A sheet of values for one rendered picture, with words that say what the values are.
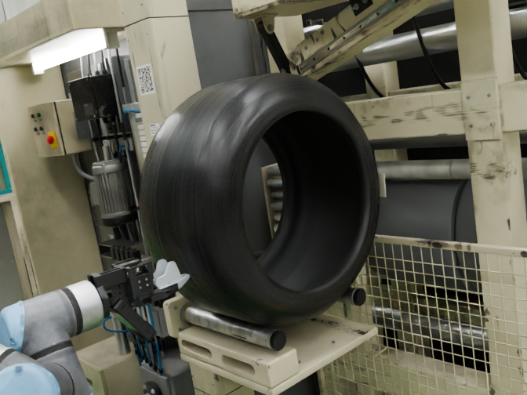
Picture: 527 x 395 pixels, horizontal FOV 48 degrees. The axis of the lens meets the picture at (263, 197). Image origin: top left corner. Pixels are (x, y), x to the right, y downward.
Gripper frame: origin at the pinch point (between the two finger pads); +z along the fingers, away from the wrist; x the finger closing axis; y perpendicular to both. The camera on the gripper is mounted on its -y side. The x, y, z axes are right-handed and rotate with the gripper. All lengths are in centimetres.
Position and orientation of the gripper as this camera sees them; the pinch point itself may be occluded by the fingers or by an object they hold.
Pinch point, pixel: (184, 280)
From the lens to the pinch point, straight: 126.8
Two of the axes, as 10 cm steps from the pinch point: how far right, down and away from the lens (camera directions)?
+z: 7.4, -2.2, 6.4
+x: -6.6, -0.3, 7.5
